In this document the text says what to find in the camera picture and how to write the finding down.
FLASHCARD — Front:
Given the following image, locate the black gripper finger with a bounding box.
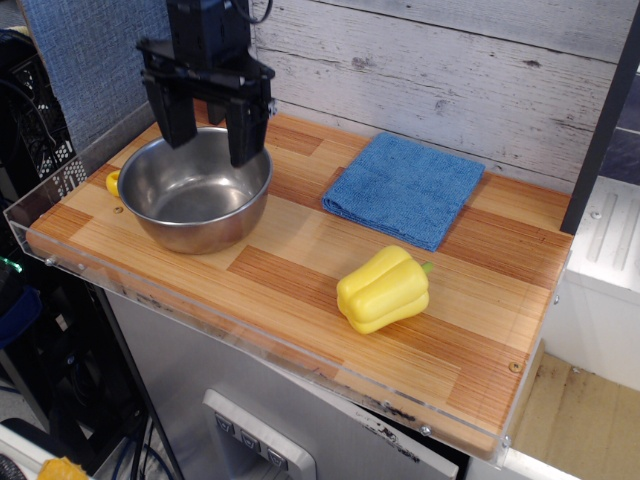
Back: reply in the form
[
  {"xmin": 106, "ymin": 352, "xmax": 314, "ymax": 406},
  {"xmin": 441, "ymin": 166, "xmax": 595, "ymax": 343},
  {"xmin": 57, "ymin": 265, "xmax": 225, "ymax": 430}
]
[
  {"xmin": 225, "ymin": 97, "xmax": 273, "ymax": 167},
  {"xmin": 144, "ymin": 80, "xmax": 196, "ymax": 148}
]

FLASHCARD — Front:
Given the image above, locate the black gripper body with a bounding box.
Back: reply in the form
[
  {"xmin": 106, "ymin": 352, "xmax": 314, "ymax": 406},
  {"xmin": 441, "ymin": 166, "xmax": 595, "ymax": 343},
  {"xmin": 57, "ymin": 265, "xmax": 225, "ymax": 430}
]
[{"xmin": 137, "ymin": 1, "xmax": 275, "ymax": 113}]

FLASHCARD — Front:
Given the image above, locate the metal pot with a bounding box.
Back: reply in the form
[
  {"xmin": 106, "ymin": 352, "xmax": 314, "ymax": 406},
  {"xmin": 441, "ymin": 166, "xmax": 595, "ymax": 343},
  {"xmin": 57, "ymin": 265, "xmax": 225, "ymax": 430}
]
[{"xmin": 118, "ymin": 127, "xmax": 273, "ymax": 254}]

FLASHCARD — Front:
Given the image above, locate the blue folded cloth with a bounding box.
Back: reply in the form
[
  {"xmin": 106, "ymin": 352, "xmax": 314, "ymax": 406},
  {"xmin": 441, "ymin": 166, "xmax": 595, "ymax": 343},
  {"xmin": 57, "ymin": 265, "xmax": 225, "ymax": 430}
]
[{"xmin": 322, "ymin": 133, "xmax": 485, "ymax": 252}]

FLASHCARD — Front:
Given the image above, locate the black plastic crate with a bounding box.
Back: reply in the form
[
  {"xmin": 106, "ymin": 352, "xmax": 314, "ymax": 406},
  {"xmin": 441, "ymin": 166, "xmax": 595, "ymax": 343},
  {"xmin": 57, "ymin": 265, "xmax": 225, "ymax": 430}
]
[{"xmin": 1, "ymin": 55, "xmax": 74, "ymax": 188}]

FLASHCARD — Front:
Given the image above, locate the yellow toy bell pepper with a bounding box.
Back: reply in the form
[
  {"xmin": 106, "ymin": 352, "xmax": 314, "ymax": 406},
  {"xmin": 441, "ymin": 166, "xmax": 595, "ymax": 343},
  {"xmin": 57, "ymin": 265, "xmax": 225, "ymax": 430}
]
[{"xmin": 336, "ymin": 245, "xmax": 433, "ymax": 334}]

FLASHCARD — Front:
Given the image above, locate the silver cabinet with dispenser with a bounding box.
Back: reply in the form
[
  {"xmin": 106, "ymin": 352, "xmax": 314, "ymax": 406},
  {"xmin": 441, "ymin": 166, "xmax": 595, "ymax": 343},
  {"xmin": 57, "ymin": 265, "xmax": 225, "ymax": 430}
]
[{"xmin": 105, "ymin": 292, "xmax": 469, "ymax": 479}]

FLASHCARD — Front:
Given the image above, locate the yellow object bottom left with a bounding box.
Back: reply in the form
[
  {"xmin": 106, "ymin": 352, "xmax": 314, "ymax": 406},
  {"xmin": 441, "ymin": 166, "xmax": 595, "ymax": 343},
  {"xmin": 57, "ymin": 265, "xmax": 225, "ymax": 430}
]
[{"xmin": 37, "ymin": 457, "xmax": 89, "ymax": 480}]

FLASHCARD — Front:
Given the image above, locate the white plastic unit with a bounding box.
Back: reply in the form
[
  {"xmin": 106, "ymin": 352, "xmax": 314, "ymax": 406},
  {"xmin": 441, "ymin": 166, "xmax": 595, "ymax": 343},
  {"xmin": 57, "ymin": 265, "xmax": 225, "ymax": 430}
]
[{"xmin": 541, "ymin": 177, "xmax": 639, "ymax": 390}]

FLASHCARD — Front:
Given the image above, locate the clear acrylic table guard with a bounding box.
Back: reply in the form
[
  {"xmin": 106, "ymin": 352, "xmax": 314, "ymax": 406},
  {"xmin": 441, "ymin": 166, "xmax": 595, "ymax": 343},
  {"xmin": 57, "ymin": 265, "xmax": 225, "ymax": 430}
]
[{"xmin": 6, "ymin": 115, "xmax": 571, "ymax": 462}]

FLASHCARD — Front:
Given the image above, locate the left black vertical post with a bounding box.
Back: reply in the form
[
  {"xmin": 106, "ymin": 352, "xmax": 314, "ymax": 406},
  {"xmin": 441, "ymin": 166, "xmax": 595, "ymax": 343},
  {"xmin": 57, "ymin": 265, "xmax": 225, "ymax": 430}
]
[{"xmin": 207, "ymin": 102, "xmax": 226, "ymax": 125}]

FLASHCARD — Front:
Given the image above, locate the black vertical post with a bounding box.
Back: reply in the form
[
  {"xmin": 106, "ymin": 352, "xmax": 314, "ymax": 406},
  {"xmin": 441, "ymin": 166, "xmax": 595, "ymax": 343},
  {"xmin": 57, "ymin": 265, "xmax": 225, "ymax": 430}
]
[
  {"xmin": 207, "ymin": 102, "xmax": 226, "ymax": 125},
  {"xmin": 560, "ymin": 2, "xmax": 639, "ymax": 235}
]

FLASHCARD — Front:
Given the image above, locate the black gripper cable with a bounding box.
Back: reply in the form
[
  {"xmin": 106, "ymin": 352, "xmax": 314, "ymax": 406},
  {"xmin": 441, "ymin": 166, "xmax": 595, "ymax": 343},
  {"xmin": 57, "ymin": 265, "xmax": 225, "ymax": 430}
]
[{"xmin": 248, "ymin": 0, "xmax": 275, "ymax": 25}]

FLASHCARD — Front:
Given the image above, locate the yellow handled toy knife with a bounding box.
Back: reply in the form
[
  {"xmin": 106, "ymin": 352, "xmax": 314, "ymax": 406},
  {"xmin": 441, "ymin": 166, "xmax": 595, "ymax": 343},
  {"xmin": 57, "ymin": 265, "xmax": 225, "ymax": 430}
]
[{"xmin": 105, "ymin": 170, "xmax": 121, "ymax": 197}]

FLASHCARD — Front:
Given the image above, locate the right black vertical post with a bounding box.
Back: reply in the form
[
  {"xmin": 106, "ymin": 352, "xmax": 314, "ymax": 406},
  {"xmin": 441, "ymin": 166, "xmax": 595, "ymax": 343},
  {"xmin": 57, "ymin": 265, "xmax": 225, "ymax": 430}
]
[{"xmin": 560, "ymin": 2, "xmax": 639, "ymax": 235}]

